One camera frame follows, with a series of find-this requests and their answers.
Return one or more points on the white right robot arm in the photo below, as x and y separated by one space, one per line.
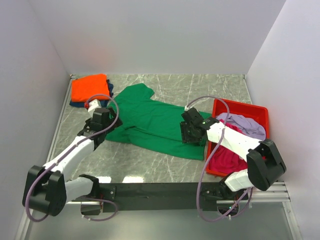
265 164

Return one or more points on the red plastic bin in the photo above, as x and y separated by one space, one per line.
258 113

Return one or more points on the magenta t shirt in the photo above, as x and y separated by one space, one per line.
225 161

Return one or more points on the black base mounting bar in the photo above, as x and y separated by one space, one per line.
166 196

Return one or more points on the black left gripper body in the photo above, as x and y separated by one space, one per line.
111 121

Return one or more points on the aluminium frame rail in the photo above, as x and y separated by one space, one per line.
118 162

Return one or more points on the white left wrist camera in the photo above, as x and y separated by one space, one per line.
92 105

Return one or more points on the lavender t shirt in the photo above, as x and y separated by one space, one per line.
244 125

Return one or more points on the folded orange t shirt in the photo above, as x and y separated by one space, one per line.
97 76

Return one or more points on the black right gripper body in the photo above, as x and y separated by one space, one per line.
187 134

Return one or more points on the green t shirt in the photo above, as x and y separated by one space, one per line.
151 124

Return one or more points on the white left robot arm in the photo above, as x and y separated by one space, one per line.
47 188

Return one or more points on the folded navy blue t shirt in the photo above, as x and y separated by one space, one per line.
110 90

